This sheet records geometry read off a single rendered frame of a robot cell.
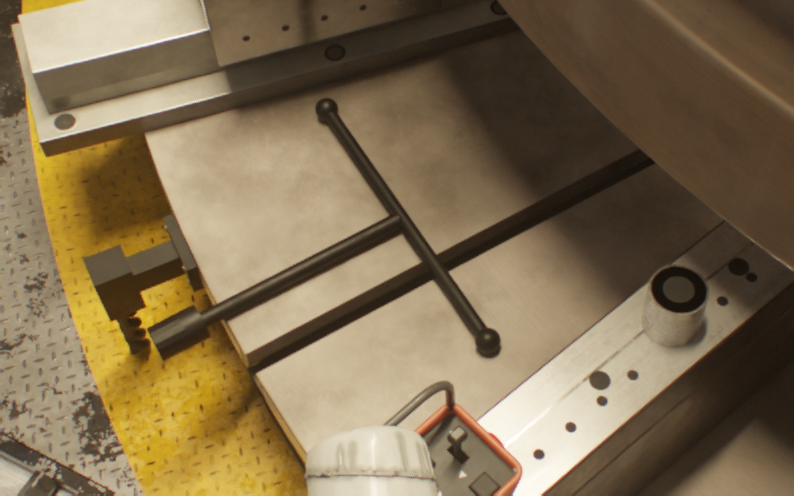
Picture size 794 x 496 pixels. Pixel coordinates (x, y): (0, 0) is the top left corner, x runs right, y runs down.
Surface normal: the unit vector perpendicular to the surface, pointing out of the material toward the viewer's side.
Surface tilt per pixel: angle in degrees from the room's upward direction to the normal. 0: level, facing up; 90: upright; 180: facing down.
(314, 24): 90
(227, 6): 90
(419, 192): 0
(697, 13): 11
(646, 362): 0
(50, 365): 0
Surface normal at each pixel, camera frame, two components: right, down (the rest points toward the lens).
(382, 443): 0.22, -0.58
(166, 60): 0.28, 0.58
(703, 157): -0.76, 0.56
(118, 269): -0.04, -0.55
